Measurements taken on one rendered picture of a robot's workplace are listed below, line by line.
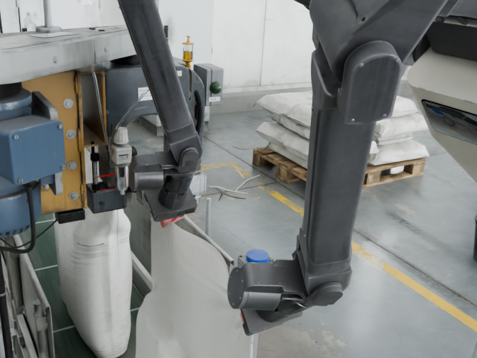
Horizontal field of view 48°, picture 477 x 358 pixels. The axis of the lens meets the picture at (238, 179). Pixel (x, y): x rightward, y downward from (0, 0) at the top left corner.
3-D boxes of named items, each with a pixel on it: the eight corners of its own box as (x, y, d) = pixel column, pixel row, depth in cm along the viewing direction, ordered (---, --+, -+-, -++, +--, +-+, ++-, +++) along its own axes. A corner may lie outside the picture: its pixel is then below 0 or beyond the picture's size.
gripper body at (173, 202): (143, 196, 116) (147, 174, 111) (185, 188, 121) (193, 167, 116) (152, 220, 113) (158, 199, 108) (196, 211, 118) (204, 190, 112)
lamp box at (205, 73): (222, 105, 131) (223, 68, 128) (206, 106, 129) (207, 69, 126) (208, 98, 137) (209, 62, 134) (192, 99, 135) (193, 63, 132)
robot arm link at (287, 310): (328, 306, 75) (323, 266, 77) (285, 304, 72) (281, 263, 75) (302, 317, 80) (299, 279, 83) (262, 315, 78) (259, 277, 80)
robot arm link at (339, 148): (419, 49, 38) (373, -34, 44) (341, 60, 38) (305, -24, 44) (351, 307, 72) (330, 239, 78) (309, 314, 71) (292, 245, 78)
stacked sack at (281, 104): (350, 114, 435) (352, 97, 429) (281, 121, 405) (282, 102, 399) (319, 102, 470) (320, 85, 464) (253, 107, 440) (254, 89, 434)
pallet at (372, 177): (423, 174, 455) (426, 158, 449) (314, 199, 393) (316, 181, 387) (355, 146, 518) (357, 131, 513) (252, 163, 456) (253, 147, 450)
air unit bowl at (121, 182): (130, 191, 120) (130, 165, 118) (118, 193, 119) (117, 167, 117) (126, 186, 123) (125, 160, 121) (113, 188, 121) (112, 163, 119)
